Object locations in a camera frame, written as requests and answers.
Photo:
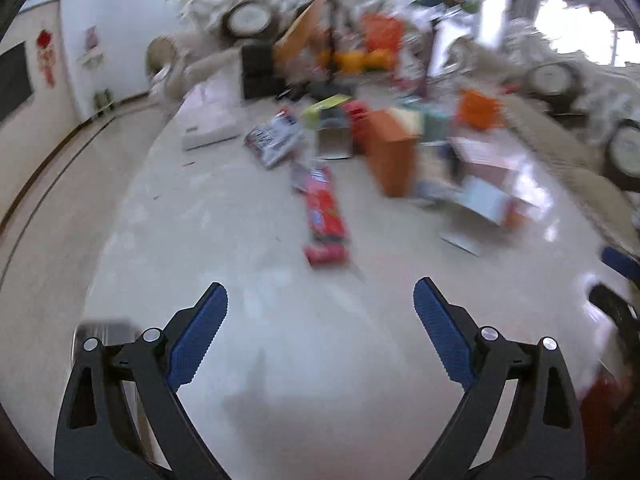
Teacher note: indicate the long red snack wrapper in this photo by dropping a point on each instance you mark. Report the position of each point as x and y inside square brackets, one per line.
[325, 207]

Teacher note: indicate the black wall board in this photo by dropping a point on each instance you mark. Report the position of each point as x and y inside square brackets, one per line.
[12, 82]

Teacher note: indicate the pink picture wall shelf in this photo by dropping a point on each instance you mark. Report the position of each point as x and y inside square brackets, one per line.
[91, 45]

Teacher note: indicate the orange-red cardboard box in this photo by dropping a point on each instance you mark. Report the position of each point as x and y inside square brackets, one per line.
[392, 157]

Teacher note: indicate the orange paper bag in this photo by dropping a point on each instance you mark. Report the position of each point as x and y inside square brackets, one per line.
[300, 30]

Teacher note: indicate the beige ornate chair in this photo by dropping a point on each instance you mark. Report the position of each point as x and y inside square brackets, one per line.
[192, 62]

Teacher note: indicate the light blue box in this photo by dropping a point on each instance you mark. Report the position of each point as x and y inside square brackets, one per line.
[482, 200]

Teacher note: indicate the red knot wall hanging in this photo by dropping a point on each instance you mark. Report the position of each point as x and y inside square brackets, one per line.
[46, 55]

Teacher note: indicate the black flat box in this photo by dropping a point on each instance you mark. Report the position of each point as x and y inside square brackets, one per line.
[257, 86]

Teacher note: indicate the black speaker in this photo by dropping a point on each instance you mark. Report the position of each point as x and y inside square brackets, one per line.
[257, 59]

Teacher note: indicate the small red wrapper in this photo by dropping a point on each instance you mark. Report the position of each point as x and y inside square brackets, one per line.
[326, 254]

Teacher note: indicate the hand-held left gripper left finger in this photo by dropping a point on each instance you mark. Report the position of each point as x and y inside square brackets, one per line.
[197, 335]

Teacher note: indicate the red sleeved right forearm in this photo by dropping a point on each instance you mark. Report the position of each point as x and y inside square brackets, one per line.
[607, 415]

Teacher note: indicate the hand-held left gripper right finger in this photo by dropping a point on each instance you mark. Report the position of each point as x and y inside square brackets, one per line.
[442, 330]

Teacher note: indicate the window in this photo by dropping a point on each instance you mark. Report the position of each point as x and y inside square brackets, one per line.
[575, 25]

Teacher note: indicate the small open cardboard carton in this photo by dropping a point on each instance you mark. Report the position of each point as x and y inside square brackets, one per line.
[334, 142]

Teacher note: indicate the pink and white box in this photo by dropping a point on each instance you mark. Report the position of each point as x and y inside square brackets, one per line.
[485, 160]

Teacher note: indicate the yellow-green small box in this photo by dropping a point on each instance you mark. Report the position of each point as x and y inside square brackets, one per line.
[325, 106]

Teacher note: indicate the crumpled red foil wrapper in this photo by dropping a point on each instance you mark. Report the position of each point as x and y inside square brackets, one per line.
[356, 112]

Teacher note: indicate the teal cardboard box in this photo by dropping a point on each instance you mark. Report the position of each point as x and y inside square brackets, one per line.
[437, 122]

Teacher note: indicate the orange mug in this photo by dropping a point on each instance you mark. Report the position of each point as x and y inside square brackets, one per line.
[477, 110]

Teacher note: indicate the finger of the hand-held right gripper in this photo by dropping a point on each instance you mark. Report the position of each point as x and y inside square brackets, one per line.
[621, 262]
[614, 307]

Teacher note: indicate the green plant wall shelf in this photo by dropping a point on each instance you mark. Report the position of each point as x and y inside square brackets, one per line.
[102, 102]

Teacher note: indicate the pink tissue pack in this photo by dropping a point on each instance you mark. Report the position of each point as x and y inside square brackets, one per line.
[207, 120]

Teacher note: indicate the orange-red sign card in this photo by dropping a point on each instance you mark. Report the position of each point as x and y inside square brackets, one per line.
[382, 34]

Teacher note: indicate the black phone stand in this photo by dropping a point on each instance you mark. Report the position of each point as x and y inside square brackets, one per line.
[334, 35]

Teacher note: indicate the ornate chair round back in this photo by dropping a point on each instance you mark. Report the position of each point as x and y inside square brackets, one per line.
[247, 20]
[552, 82]
[625, 152]

